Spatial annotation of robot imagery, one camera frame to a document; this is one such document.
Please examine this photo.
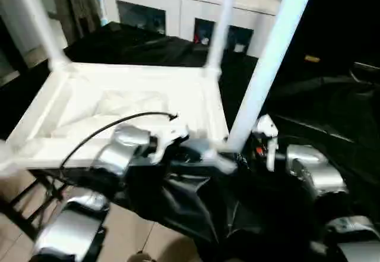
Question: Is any white plastic table top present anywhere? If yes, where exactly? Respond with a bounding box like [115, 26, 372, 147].
[0, 61, 238, 175]

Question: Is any white plastic table leg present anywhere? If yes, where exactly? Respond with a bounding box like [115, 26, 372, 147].
[207, 0, 319, 159]
[202, 0, 240, 78]
[17, 0, 72, 72]

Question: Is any black mat cover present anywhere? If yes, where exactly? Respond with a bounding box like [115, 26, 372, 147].
[0, 21, 380, 262]

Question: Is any long black pole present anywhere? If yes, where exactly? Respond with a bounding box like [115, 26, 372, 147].
[351, 61, 380, 81]

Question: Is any white cabinet with glass doors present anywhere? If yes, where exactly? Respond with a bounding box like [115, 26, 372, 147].
[99, 0, 286, 58]

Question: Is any black metal stand leg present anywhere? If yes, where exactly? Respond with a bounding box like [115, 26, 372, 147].
[0, 169, 65, 242]

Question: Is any grey metal rack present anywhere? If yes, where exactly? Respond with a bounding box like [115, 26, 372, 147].
[0, 0, 105, 75]

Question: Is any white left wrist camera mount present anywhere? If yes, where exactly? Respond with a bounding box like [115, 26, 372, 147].
[151, 122, 191, 165]

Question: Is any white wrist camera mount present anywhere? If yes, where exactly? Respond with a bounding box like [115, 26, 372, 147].
[255, 115, 280, 172]
[151, 122, 191, 165]

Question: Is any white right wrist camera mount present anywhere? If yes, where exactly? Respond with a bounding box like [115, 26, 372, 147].
[255, 115, 280, 172]

